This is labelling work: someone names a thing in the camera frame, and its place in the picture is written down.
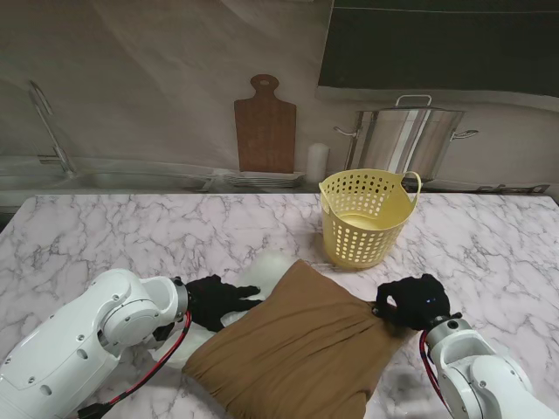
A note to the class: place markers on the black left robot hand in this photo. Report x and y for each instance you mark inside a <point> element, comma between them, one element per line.
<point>214,301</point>

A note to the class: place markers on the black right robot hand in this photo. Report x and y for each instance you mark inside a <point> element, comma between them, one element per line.
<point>419,301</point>

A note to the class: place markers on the white pillow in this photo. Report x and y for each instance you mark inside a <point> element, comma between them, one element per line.
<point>268,266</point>

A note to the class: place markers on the brown pillowcase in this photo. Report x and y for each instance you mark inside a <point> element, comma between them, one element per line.
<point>301,345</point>

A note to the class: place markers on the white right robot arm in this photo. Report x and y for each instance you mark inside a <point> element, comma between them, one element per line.
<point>480,375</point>

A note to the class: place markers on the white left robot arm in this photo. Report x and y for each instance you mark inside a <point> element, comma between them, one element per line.
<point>74,349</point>

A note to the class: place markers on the yellow perforated laundry basket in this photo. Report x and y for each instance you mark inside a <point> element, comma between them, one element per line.
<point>393,214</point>

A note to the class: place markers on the stack of white plates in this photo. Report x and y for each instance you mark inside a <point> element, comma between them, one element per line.
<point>266,179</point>

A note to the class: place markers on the steel kitchen sink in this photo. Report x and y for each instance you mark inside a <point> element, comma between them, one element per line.
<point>140,180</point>

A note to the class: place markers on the black stove grate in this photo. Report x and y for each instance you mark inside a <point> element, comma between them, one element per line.
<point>515,188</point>

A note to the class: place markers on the large steel stock pot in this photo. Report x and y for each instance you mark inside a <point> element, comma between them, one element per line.
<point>406,139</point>

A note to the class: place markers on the white pillar candle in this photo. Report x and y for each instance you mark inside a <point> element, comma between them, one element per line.
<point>318,163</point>

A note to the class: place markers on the brown wooden cutting board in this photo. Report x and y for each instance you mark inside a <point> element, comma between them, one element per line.
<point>264,135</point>

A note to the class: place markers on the chrome kitchen faucet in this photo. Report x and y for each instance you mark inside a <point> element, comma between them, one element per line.
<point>48,126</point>

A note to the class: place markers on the dark range hood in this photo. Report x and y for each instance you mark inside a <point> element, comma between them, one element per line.
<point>436,48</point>

